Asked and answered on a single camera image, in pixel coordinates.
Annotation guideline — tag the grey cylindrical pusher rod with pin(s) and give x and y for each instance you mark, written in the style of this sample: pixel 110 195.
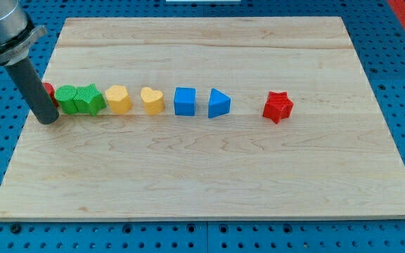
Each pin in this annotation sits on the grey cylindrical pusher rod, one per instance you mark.
pixel 27 80

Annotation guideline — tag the yellow hexagon block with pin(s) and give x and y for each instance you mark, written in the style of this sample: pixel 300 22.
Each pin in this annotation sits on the yellow hexagon block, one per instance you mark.
pixel 118 99

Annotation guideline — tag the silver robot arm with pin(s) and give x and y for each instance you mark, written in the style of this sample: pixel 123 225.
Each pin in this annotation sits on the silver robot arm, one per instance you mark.
pixel 18 34

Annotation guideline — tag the yellow heart block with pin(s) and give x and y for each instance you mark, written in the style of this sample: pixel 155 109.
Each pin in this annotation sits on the yellow heart block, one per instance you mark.
pixel 153 100

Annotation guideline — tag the red block behind rod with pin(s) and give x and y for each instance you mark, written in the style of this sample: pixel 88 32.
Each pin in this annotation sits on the red block behind rod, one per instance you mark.
pixel 51 92

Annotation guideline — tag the green cylinder block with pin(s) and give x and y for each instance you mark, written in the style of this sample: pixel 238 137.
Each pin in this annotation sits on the green cylinder block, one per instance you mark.
pixel 65 95

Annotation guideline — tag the green star block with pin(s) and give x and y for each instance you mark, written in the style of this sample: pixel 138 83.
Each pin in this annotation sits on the green star block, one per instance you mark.
pixel 89 100

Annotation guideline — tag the blue cube block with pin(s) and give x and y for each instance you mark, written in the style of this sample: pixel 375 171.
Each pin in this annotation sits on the blue cube block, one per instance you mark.
pixel 185 101

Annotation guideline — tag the blue triangle block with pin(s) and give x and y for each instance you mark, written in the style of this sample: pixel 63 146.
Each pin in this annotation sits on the blue triangle block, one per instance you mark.
pixel 219 104

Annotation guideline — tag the light wooden board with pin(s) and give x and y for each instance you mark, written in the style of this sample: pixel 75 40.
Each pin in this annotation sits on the light wooden board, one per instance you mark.
pixel 333 158

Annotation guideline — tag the red star block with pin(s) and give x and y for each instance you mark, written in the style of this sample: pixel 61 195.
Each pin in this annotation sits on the red star block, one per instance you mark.
pixel 278 106

